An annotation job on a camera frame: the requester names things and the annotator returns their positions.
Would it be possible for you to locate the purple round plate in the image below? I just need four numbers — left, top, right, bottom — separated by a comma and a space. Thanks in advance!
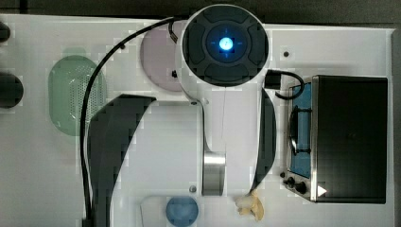
140, 25, 182, 92

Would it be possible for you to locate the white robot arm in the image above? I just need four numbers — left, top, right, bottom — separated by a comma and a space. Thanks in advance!
87, 4, 276, 227

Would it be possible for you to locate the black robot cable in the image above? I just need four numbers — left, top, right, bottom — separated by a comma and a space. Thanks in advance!
78, 16, 187, 227

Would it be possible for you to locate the black cylinder at edge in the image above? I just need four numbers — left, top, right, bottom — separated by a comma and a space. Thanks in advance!
0, 73, 24, 109

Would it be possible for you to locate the black knob at edge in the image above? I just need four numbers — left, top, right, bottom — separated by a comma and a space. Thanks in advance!
0, 22, 11, 43

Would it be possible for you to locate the blue cup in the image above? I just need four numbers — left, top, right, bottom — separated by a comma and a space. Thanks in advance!
166, 197, 199, 227

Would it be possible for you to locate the yellow white popcorn toy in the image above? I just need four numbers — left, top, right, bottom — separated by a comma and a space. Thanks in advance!
235, 189, 265, 221

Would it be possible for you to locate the green perforated basket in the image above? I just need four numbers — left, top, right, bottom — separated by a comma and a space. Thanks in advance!
48, 55, 96, 136

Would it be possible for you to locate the black toaster oven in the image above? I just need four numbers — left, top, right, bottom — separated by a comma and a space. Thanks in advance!
282, 75, 388, 204

